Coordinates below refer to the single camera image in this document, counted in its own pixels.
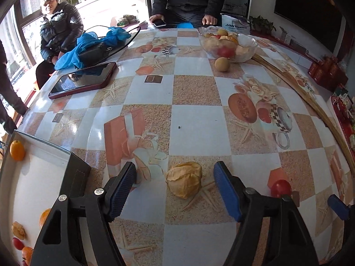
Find large front orange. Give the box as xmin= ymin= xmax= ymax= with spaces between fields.
xmin=10 ymin=140 xmax=26 ymax=161

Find husked physalis fruit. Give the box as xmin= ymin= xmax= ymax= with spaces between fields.
xmin=12 ymin=221 xmax=26 ymax=240
xmin=166 ymin=162 xmax=202 ymax=199

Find red tomato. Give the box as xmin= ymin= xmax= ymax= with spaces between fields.
xmin=271 ymin=180 xmax=292 ymax=198
xmin=12 ymin=237 xmax=24 ymax=251

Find dark green shallow box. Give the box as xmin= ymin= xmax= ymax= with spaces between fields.
xmin=0 ymin=130 xmax=92 ymax=266

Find red gift boxes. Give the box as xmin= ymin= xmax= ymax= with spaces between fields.
xmin=308 ymin=56 xmax=348 ymax=92

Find person in dark suit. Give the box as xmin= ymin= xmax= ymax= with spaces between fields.
xmin=0 ymin=43 xmax=28 ymax=135

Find phone in red case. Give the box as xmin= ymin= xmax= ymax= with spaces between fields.
xmin=48 ymin=62 xmax=117 ymax=100

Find kiwi beside bowl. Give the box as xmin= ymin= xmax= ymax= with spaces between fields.
xmin=214 ymin=57 xmax=231 ymax=72

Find potted green plant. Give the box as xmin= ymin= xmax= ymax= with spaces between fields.
xmin=250 ymin=15 xmax=276 ymax=35

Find white shopping bag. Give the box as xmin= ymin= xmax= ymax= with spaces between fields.
xmin=221 ymin=14 xmax=251 ymax=35

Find glass fruit bowl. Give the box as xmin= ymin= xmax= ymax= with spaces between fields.
xmin=197 ymin=26 xmax=258 ymax=63

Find blue plastic bag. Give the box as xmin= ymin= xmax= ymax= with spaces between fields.
xmin=54 ymin=26 xmax=130 ymax=70

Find seated person puffy jacket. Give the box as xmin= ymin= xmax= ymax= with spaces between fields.
xmin=35 ymin=0 xmax=84 ymax=88

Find standing person black coat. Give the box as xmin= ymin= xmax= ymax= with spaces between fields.
xmin=149 ymin=0 xmax=225 ymax=28

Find black pouch with cable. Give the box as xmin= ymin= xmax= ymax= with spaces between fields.
xmin=78 ymin=26 xmax=141 ymax=68

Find black wall television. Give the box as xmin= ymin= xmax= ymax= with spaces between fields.
xmin=274 ymin=0 xmax=343 ymax=52

